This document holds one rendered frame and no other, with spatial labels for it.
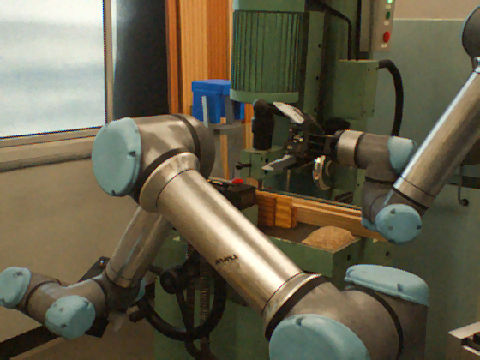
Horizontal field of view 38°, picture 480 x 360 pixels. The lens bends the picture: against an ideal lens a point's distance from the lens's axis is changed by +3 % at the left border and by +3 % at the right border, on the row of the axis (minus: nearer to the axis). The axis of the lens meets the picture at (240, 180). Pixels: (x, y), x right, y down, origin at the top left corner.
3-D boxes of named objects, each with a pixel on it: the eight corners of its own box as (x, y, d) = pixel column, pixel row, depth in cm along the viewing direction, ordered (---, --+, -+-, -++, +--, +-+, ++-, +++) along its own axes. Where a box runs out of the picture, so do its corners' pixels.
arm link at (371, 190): (365, 237, 137) (370, 183, 135) (356, 221, 148) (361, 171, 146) (406, 240, 137) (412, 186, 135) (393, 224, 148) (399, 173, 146)
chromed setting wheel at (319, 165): (308, 193, 182) (311, 147, 179) (330, 185, 192) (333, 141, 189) (318, 195, 181) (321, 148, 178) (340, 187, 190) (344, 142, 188)
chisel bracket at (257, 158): (238, 182, 180) (239, 149, 178) (267, 173, 191) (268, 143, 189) (261, 186, 176) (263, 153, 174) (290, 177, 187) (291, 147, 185)
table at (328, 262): (109, 232, 181) (110, 210, 180) (184, 209, 205) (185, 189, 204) (312, 291, 147) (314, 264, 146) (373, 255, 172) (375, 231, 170)
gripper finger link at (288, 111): (271, 90, 153) (296, 118, 149) (284, 93, 158) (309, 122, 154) (262, 100, 154) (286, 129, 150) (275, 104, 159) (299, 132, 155)
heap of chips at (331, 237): (300, 242, 160) (300, 230, 160) (326, 230, 170) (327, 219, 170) (333, 249, 155) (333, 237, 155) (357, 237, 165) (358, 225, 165)
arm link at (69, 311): (113, 290, 132) (76, 270, 138) (63, 309, 123) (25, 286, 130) (110, 327, 134) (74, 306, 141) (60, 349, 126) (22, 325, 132)
